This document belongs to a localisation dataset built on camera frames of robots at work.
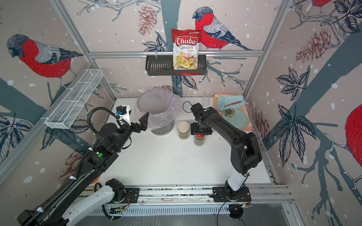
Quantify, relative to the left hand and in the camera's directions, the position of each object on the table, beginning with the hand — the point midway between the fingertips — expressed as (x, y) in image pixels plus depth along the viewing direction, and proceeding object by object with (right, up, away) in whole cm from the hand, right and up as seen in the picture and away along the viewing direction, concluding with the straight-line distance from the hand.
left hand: (140, 109), depth 67 cm
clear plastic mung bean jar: (+39, +8, +43) cm, 59 cm away
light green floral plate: (+62, -7, +40) cm, 74 cm away
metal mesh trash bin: (+10, -15, +28) cm, 33 cm away
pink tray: (+71, +2, +47) cm, 85 cm away
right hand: (+30, -15, +20) cm, 39 cm away
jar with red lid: (+31, -19, +19) cm, 40 cm away
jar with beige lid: (+21, -13, +23) cm, 33 cm away
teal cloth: (+57, +6, +48) cm, 75 cm away
